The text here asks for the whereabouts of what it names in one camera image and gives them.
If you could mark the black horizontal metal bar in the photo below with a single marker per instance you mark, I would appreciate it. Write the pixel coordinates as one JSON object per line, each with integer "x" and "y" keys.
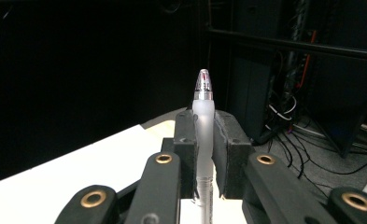
{"x": 296, "y": 46}

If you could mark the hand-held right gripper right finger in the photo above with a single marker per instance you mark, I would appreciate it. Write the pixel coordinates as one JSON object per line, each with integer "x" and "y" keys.
{"x": 234, "y": 149}

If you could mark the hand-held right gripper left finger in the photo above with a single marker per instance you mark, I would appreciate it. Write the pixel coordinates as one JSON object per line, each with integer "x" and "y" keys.
{"x": 187, "y": 140}

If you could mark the translucent frosted pen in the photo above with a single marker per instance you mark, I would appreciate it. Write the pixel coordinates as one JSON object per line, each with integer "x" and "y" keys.
{"x": 203, "y": 124}

